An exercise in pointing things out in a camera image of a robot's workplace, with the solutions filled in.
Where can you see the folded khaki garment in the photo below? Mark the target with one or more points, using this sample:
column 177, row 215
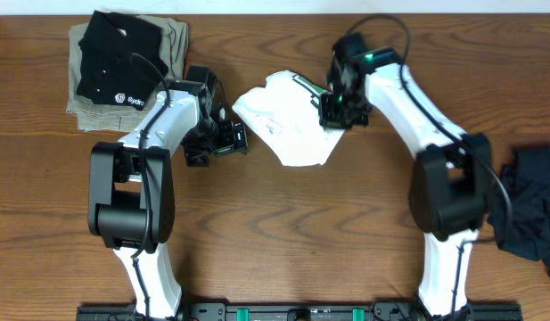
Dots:
column 90, row 116

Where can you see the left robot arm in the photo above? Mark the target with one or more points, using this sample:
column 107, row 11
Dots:
column 132, row 204

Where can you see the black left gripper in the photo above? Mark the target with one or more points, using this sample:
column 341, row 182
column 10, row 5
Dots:
column 233, row 139

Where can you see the white t-shirt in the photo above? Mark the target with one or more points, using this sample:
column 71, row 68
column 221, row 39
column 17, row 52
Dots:
column 284, row 114

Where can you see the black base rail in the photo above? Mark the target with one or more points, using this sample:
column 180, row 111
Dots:
column 382, row 310

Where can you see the dark crumpled garment pile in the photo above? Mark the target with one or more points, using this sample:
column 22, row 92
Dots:
column 526, row 233

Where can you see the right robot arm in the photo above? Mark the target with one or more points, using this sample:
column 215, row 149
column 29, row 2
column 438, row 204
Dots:
column 448, row 193

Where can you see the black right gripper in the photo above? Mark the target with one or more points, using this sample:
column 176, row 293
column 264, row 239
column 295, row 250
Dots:
column 330, row 120

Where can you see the folded black polo shirt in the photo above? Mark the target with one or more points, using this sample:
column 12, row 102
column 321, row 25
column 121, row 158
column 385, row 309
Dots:
column 120, row 62

